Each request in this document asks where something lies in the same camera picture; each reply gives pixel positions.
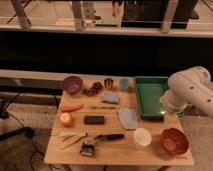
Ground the red bowl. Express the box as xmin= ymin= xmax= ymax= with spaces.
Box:
xmin=160 ymin=128 xmax=189 ymax=155

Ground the bunch of dark grapes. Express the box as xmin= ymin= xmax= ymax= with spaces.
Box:
xmin=82 ymin=82 xmax=103 ymax=97

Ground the light blue cup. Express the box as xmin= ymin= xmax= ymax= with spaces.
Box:
xmin=119 ymin=78 xmax=130 ymax=91

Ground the orange carrot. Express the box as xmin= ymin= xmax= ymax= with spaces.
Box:
xmin=61 ymin=104 xmax=83 ymax=112

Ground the white plastic cup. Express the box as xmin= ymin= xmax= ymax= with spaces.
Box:
xmin=134 ymin=128 xmax=152 ymax=147

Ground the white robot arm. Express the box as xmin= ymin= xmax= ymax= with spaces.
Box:
xmin=159 ymin=66 xmax=213 ymax=129

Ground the small blue sponge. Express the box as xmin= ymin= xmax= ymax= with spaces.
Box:
xmin=102 ymin=93 xmax=119 ymax=104

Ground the light blue cloth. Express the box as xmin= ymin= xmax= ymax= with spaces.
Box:
xmin=118 ymin=108 xmax=138 ymax=130

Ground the red yellow apple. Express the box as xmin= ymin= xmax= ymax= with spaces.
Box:
xmin=59 ymin=113 xmax=73 ymax=127

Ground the wooden table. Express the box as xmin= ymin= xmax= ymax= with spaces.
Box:
xmin=44 ymin=81 xmax=195 ymax=166

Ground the purple bowl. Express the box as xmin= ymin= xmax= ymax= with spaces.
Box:
xmin=61 ymin=76 xmax=83 ymax=94

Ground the green plastic tray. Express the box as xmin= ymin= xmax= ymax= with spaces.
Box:
xmin=134 ymin=76 xmax=168 ymax=120

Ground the black rectangular block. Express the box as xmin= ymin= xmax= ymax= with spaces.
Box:
xmin=84 ymin=116 xmax=105 ymax=125

